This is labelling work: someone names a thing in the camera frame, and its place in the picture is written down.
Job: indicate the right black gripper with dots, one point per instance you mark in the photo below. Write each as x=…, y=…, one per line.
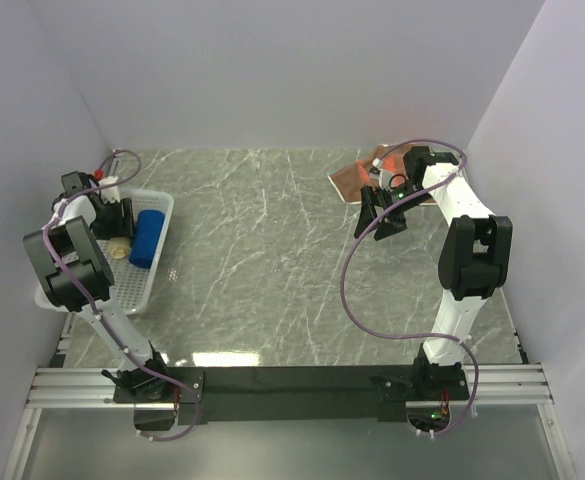
x=368, y=211

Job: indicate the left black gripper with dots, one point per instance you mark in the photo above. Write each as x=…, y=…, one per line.
x=124, y=225

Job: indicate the blue towel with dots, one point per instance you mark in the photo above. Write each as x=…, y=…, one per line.
x=148, y=231

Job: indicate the yellow cream towel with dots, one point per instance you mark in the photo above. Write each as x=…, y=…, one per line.
x=119, y=247

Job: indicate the brown orange towel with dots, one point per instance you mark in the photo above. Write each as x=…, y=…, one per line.
x=349, y=180

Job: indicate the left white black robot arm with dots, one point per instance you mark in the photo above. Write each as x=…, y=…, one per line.
x=141, y=371

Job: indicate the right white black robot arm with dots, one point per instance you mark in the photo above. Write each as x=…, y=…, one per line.
x=473, y=262

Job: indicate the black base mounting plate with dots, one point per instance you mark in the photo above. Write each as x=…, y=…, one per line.
x=314, y=393

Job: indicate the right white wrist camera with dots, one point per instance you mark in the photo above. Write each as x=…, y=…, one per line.
x=381, y=176

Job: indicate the aluminium rail frame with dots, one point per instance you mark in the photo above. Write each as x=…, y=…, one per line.
x=302, y=336

